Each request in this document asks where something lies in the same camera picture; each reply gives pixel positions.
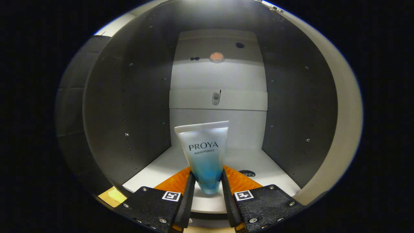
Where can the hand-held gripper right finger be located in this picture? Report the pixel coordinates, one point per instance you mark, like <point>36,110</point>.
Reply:
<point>230,210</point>

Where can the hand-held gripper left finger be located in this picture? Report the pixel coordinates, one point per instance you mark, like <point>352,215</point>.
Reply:
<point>187,207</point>

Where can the white blue cosmetic tube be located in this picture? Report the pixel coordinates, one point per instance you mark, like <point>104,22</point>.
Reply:
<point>203,152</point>

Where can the white cabinet shelf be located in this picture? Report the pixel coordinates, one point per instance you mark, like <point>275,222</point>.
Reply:
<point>220,35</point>
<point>242,100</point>

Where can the dark grey cabinet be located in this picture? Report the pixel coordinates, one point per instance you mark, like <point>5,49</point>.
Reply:
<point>136,97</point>

